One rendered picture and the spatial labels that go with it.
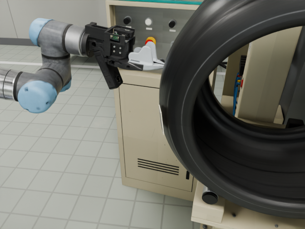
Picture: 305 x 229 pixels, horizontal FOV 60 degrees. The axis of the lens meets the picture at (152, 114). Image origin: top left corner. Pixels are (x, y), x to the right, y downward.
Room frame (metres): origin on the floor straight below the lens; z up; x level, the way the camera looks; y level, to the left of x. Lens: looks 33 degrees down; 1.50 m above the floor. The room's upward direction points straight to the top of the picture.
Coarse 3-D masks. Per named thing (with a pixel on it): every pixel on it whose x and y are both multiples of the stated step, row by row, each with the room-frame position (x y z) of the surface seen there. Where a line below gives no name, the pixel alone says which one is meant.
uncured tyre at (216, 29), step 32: (224, 0) 0.50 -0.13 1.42; (256, 0) 0.46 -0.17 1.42; (288, 0) 0.44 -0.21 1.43; (192, 32) 0.51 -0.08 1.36; (224, 32) 0.46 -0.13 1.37; (256, 32) 0.44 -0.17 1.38; (192, 64) 0.48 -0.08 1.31; (160, 96) 0.53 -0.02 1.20; (192, 96) 0.47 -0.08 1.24; (192, 128) 0.48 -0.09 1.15; (224, 128) 0.72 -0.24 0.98; (256, 128) 0.71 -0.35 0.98; (288, 128) 0.69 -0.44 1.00; (192, 160) 0.47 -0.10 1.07; (224, 160) 0.61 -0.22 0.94; (256, 160) 0.63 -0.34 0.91; (288, 160) 0.62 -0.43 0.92; (224, 192) 0.45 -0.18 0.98; (256, 192) 0.44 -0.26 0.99; (288, 192) 0.50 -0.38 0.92
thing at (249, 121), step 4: (244, 120) 0.81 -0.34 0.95; (248, 120) 0.81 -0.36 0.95; (252, 120) 0.81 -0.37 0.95; (256, 120) 0.81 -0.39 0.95; (252, 124) 0.79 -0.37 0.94; (256, 124) 0.79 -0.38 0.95; (260, 124) 0.78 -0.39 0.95; (264, 124) 0.78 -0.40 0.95; (268, 124) 0.78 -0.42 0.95; (272, 124) 0.78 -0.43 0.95; (276, 124) 0.78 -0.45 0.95; (280, 124) 0.78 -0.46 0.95; (284, 124) 0.78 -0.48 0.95; (272, 128) 0.77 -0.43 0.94; (276, 128) 0.77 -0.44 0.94; (280, 128) 0.76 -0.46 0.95; (284, 128) 0.76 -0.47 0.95
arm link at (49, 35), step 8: (32, 24) 0.69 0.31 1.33; (40, 24) 0.69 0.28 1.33; (48, 24) 0.69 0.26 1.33; (56, 24) 0.69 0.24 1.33; (64, 24) 0.69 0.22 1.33; (32, 32) 0.68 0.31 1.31; (40, 32) 0.68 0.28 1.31; (48, 32) 0.67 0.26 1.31; (56, 32) 0.67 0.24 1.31; (64, 32) 0.66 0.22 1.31; (32, 40) 0.69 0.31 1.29; (40, 40) 0.68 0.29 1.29; (48, 40) 0.67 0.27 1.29; (56, 40) 0.66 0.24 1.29; (64, 40) 0.66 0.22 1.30; (48, 48) 0.67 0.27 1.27; (56, 48) 0.67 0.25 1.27; (64, 48) 0.66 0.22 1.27; (56, 56) 0.67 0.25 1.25
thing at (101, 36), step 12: (96, 24) 0.69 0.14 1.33; (84, 36) 0.65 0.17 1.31; (96, 36) 0.65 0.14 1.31; (108, 36) 0.62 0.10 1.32; (120, 36) 0.61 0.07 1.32; (132, 36) 0.66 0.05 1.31; (84, 48) 0.64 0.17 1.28; (96, 48) 0.65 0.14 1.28; (108, 48) 0.62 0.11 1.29; (120, 48) 0.63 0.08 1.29; (132, 48) 0.67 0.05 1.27; (108, 60) 0.62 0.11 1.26
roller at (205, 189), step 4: (204, 188) 0.52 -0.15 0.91; (208, 188) 0.51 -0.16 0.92; (204, 192) 0.50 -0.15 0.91; (208, 192) 0.50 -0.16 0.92; (212, 192) 0.50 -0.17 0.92; (204, 196) 0.49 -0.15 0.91; (208, 196) 0.49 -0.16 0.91; (212, 196) 0.49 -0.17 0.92; (216, 196) 0.49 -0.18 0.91; (204, 200) 0.49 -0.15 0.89; (208, 200) 0.49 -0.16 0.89; (212, 200) 0.49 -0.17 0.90; (216, 200) 0.49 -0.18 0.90
